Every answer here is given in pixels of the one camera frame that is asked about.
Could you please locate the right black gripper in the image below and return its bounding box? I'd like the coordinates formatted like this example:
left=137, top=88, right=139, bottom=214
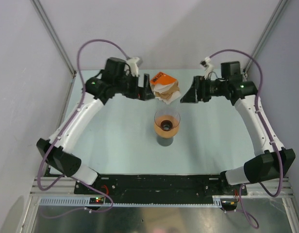
left=180, top=76, right=228, bottom=103

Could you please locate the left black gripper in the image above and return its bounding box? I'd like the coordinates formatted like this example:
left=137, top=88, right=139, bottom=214
left=114, top=71, right=154, bottom=101

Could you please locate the pink glass dripper cone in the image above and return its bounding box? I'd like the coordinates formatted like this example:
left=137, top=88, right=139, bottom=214
left=154, top=108, right=181, bottom=132

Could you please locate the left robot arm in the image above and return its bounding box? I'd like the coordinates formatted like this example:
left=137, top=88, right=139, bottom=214
left=36, top=57, right=154, bottom=194

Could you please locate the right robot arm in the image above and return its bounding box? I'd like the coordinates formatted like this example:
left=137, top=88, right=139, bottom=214
left=180, top=58, right=296, bottom=195

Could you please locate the orange coffee filter package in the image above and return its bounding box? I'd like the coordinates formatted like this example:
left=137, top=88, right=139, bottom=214
left=150, top=71, right=177, bottom=85

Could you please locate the glass carafe with coffee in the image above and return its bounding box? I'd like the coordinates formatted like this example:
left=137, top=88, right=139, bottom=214
left=157, top=136, right=174, bottom=147

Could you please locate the stack of paper filters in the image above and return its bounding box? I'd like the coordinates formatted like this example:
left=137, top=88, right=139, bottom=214
left=151, top=81, right=181, bottom=105

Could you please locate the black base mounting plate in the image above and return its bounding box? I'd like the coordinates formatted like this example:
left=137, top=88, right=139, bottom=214
left=74, top=174, right=248, bottom=205

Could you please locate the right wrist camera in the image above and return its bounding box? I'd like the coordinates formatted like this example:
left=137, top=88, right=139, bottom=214
left=200, top=57, right=214, bottom=79

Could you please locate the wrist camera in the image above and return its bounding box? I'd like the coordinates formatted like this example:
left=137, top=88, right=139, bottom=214
left=126, top=57, right=143, bottom=76
left=200, top=57, right=214, bottom=79

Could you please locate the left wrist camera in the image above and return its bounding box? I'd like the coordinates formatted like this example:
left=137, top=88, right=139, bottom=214
left=126, top=57, right=143, bottom=76

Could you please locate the aluminium extrusion rail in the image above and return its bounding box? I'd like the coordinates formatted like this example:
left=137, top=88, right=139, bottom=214
left=30, top=176, right=79, bottom=195

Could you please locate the right aluminium frame post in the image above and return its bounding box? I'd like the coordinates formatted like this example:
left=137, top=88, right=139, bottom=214
left=242, top=0, right=290, bottom=78

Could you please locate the aluminium frame post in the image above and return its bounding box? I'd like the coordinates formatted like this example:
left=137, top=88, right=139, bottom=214
left=30, top=0, right=76, bottom=78
left=242, top=0, right=290, bottom=78

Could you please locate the left aluminium frame post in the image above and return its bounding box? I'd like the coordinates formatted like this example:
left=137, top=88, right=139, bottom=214
left=30, top=0, right=76, bottom=78

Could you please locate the grey slotted cable duct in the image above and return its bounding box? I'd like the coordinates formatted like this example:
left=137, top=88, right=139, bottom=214
left=37, top=196, right=224, bottom=208

